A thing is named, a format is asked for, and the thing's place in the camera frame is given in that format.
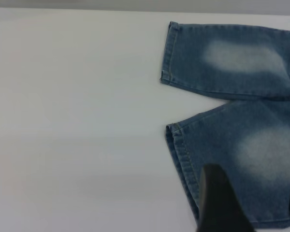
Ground blue denim pants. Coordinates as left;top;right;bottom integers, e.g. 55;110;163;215
159;21;290;230

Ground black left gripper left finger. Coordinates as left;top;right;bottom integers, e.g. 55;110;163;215
195;163;251;232

